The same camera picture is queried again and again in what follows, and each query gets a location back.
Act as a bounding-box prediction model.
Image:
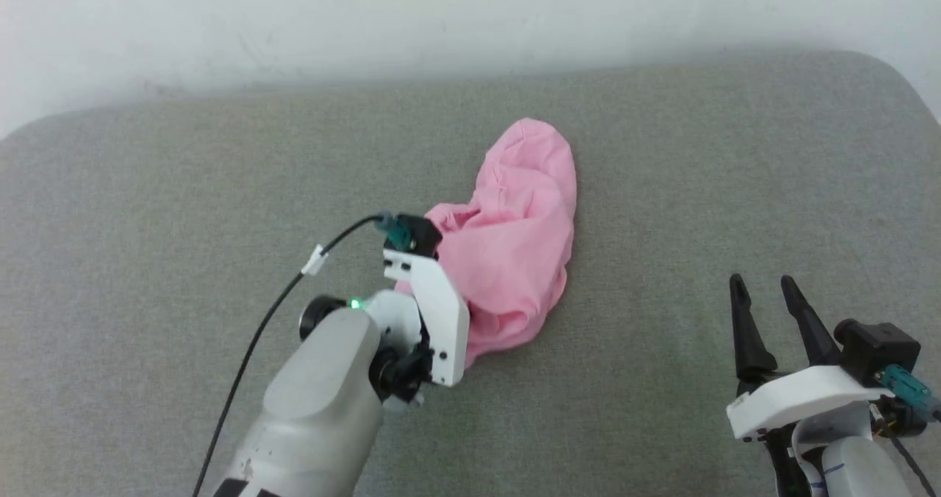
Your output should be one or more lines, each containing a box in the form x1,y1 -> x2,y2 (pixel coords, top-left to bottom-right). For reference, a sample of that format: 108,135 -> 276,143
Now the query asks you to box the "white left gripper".
382,250 -> 471,389

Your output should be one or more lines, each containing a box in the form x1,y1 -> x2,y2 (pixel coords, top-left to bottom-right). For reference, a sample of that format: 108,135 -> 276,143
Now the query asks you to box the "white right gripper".
726,273 -> 896,442

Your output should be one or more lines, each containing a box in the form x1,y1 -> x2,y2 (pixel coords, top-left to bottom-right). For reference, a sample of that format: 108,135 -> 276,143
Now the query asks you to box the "pink garment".
395,118 -> 578,370

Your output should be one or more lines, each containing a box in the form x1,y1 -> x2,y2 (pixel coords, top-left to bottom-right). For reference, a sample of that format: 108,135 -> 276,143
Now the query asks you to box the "grey fabric sofa cushion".
0,49 -> 941,497

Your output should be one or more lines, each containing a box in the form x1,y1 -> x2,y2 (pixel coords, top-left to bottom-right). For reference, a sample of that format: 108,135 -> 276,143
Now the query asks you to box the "teal left cable connector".
373,213 -> 409,252

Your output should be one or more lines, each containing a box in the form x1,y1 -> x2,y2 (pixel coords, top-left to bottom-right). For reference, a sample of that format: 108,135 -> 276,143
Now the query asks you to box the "teal cable connector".
373,213 -> 409,252
881,365 -> 936,418

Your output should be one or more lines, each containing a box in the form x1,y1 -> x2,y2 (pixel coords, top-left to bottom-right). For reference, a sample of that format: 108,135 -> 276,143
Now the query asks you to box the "teal right cable connector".
881,365 -> 936,418

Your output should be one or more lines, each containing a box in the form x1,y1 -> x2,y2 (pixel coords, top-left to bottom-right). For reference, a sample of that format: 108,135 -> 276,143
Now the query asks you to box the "thin black right cable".
888,401 -> 941,497

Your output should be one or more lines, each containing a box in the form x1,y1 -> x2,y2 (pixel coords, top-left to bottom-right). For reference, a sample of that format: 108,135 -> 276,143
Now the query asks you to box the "thin black cable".
888,401 -> 941,497
193,216 -> 384,497

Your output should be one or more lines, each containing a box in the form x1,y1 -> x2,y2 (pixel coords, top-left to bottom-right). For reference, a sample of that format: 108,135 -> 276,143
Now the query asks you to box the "thin black left cable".
193,216 -> 384,497

